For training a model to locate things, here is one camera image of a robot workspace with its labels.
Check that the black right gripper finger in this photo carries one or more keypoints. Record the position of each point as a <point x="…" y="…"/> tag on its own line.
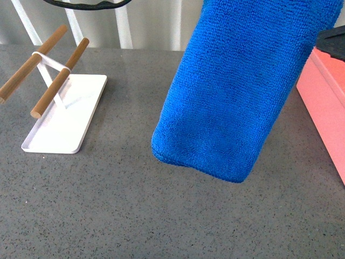
<point x="332" y="42"/>

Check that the blue microfiber towel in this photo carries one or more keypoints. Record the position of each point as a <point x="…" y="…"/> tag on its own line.
<point x="237" y="71"/>

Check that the pink plastic storage box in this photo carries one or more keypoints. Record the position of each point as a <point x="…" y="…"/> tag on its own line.
<point x="321" y="86"/>

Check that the white pleated curtain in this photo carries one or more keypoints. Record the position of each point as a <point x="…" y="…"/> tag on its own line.
<point x="146" y="25"/>

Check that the white towel rack stand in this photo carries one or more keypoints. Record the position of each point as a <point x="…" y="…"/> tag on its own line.
<point x="65" y="110"/>

